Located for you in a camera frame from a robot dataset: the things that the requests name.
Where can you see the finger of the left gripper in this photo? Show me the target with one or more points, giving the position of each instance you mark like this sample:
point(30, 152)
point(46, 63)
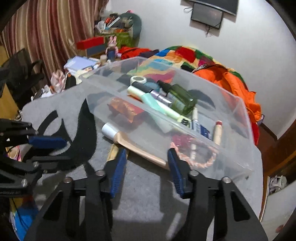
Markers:
point(47, 142)
point(49, 163)

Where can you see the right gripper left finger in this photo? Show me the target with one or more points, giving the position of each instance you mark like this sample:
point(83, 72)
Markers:
point(81, 209)

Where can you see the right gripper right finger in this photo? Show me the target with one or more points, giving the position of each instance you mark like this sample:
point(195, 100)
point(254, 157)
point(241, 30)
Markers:
point(217, 202)

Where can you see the beige cosmetic tube silver cap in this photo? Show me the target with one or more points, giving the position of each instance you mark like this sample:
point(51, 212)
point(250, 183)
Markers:
point(118, 137)

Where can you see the small golden box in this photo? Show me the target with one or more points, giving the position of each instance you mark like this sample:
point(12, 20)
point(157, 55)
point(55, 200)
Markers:
point(113, 152)

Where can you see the cream red-capped tube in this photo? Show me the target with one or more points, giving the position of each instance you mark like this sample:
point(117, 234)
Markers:
point(217, 134)

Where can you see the blue card packet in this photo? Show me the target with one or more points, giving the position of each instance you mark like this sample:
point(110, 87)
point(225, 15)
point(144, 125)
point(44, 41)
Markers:
point(200, 129)

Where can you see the red tea packet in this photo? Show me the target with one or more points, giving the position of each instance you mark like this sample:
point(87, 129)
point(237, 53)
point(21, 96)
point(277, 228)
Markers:
point(129, 111)

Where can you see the mint green Miniso tube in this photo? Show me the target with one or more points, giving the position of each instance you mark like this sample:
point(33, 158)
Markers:
point(136, 93)

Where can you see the purple folding umbrella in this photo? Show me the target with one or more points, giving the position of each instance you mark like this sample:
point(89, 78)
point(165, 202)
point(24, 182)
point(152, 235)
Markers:
point(153, 92)

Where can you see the teal squeeze tube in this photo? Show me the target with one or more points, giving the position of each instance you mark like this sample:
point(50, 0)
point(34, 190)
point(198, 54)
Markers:
point(151, 102)

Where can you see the white tape roll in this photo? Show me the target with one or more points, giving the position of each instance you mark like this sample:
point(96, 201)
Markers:
point(139, 79)

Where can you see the green glass spray bottle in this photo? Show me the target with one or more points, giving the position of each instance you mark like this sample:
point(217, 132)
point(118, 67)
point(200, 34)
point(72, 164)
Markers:
point(181, 100)

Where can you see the teal tape roll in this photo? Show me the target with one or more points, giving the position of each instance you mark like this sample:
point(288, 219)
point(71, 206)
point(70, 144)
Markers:
point(153, 85)

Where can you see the pale green dotted card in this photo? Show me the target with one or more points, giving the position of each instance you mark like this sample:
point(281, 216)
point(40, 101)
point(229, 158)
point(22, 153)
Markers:
point(185, 121)

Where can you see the wooden door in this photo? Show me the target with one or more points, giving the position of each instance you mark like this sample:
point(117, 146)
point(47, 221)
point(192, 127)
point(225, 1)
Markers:
point(278, 154)

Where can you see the blue notebook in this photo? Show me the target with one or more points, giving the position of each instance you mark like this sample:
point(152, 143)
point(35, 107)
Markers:
point(78, 65)

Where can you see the clear plastic storage bin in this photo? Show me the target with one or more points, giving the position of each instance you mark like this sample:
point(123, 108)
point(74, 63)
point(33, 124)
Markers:
point(155, 132)

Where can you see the red long box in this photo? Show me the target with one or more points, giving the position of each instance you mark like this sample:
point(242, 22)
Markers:
point(89, 43)

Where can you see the pink rabbit figurine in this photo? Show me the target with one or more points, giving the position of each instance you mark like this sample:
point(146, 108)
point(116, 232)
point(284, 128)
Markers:
point(112, 49)

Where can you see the striped curtain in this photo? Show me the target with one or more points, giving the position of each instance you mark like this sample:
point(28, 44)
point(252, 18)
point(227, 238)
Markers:
point(49, 30)

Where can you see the red garment on floor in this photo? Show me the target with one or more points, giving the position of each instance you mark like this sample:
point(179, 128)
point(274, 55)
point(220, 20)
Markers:
point(129, 52)

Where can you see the orange down jacket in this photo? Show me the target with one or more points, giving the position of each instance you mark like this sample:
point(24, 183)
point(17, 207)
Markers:
point(238, 90)

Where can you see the dark purple garment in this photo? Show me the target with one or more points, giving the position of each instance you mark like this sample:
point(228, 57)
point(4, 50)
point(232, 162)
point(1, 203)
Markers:
point(148, 54)

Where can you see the green box of clutter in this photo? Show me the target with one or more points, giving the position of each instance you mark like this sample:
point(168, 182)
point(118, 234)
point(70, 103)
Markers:
point(113, 25)

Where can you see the colourful patchwork quilt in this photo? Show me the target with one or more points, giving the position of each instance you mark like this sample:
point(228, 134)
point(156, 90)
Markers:
point(200, 64)

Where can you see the grey green neck pillow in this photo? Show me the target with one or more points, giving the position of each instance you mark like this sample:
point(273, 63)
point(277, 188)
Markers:
point(136, 27)

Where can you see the small wall monitor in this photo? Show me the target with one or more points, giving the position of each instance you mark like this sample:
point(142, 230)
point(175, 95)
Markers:
point(207, 15)

